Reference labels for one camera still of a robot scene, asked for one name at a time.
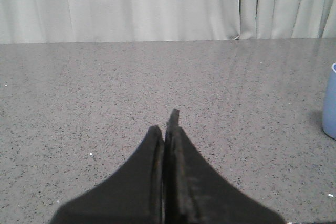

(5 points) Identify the blue plastic cup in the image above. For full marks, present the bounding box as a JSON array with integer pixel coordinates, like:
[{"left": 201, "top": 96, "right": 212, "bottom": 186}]
[{"left": 322, "top": 63, "right": 335, "bottom": 140}]

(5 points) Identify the white curtain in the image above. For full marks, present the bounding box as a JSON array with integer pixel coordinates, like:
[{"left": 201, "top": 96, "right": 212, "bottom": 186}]
[{"left": 1, "top": 0, "right": 335, "bottom": 44}]

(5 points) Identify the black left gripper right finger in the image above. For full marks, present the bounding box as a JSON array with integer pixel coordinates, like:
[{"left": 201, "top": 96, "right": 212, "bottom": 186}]
[{"left": 163, "top": 109, "right": 285, "bottom": 223}]

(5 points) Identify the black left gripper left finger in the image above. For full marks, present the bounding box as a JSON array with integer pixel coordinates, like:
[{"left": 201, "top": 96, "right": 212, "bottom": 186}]
[{"left": 50, "top": 125, "right": 164, "bottom": 223}]

